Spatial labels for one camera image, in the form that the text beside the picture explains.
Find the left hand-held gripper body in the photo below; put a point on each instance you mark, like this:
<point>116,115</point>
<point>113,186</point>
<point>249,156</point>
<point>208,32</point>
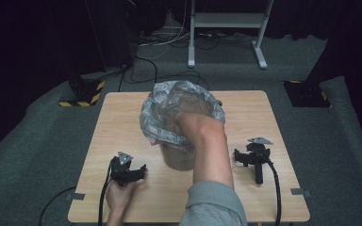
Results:
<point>121,172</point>

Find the grey ribbed trash can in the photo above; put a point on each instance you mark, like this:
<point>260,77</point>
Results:
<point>177,160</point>

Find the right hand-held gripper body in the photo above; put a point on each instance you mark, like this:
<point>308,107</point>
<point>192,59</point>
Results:
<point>258,157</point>

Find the black yellow striped base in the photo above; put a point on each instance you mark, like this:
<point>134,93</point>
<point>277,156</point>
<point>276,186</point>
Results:
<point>86,94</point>
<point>306,94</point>

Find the white metal stand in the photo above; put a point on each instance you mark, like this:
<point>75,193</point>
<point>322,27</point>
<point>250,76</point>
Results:
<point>227,19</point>

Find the grey tape piece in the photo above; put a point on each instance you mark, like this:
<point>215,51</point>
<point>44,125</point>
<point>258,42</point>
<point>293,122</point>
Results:
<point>75,196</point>
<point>300,192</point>

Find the person's right hand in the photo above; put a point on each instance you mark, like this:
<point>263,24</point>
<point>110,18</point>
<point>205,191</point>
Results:
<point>201,128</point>

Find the grey translucent plastic bag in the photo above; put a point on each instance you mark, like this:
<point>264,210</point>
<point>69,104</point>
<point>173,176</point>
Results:
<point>160,113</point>

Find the dark curtain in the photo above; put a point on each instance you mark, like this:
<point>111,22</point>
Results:
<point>28,47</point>
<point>355,40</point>

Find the grey sleeve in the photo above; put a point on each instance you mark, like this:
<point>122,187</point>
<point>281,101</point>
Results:
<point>213,207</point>

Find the person's left hand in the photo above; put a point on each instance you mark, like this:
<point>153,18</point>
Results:
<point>118,199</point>

